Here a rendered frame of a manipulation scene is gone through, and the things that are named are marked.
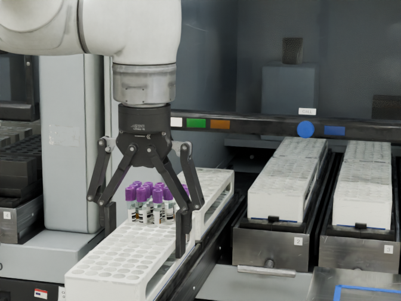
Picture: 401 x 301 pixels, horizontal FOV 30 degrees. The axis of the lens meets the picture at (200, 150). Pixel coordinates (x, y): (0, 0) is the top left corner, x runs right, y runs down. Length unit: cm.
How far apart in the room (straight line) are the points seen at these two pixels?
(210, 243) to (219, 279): 13
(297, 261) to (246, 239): 10
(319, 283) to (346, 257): 26
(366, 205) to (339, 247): 9
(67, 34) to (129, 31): 9
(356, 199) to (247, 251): 21
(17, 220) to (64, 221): 11
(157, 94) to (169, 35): 8
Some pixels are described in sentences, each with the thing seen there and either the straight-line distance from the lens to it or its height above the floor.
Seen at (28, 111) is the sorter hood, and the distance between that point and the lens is 148.
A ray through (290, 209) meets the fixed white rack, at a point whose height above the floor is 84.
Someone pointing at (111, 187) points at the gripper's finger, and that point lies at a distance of 110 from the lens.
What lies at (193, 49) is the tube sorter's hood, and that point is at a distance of 137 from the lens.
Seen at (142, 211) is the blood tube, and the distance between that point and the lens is 116.
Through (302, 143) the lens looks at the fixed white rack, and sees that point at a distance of 180.
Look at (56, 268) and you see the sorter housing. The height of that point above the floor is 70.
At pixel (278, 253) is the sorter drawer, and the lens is 133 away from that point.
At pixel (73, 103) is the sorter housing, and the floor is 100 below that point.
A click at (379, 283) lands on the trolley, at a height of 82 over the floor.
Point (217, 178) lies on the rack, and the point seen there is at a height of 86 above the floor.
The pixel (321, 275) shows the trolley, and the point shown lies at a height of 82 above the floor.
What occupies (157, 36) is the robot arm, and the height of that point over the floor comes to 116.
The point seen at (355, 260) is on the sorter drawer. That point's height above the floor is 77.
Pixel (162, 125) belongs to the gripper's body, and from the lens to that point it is 105.
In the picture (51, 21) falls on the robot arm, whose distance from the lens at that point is 102.
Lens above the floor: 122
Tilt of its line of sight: 12 degrees down
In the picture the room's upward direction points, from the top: 1 degrees clockwise
